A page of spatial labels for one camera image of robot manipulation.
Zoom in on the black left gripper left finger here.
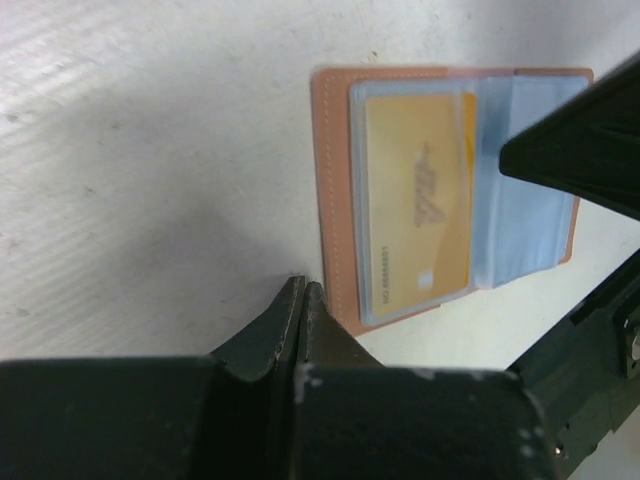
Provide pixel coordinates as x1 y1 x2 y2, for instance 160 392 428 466
207 276 305 479

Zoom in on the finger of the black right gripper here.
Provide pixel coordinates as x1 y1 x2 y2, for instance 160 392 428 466
499 53 639 220

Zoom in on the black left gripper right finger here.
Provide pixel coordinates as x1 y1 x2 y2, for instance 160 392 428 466
294 281 386 480

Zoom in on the tan leather card holder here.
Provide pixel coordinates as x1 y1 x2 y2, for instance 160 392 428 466
311 66 593 335

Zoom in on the gold card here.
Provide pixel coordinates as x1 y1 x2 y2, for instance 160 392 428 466
362 92 477 326

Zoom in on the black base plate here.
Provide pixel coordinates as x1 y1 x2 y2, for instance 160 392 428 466
509 254 639 479

